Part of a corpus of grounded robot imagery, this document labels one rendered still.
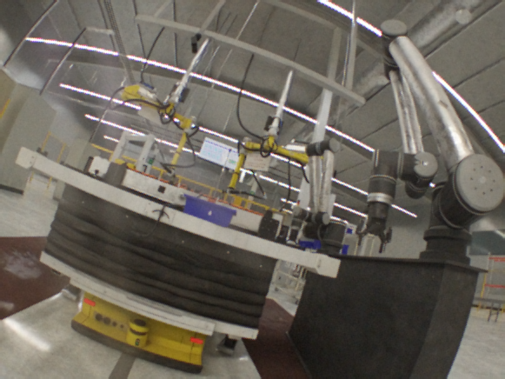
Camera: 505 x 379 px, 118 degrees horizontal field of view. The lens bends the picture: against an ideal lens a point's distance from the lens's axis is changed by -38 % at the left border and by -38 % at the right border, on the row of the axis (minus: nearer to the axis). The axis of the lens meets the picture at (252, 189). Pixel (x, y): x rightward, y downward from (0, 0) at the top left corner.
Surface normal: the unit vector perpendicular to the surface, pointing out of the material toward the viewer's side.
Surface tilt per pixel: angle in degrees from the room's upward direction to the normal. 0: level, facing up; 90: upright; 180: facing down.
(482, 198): 96
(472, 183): 90
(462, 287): 90
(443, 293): 90
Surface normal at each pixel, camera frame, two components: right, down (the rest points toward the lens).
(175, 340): 0.22, -0.16
